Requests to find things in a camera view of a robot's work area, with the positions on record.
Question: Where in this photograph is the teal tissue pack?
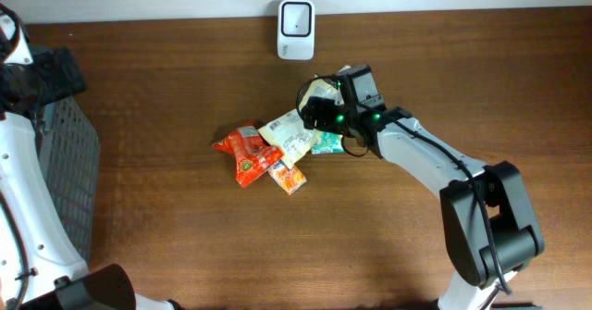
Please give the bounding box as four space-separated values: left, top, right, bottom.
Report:
311 132 344 155

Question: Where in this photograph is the cream snack bag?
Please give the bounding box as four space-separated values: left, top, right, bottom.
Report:
258 75 343 169

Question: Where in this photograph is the orange tissue pack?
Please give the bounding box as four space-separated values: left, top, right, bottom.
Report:
268 160 307 195

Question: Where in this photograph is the red snack bag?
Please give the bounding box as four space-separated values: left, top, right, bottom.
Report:
212 120 284 188

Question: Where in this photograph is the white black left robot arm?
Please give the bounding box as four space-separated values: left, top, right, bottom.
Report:
1 7 177 310

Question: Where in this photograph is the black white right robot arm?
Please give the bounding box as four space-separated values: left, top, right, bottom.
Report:
295 65 545 309

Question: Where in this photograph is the white black barcode scanner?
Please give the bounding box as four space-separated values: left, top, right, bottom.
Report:
277 0 315 61

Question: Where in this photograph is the grey plastic basket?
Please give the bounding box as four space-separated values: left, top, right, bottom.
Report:
34 97 101 261

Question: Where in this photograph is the black camera cable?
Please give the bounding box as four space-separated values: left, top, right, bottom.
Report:
295 74 514 296

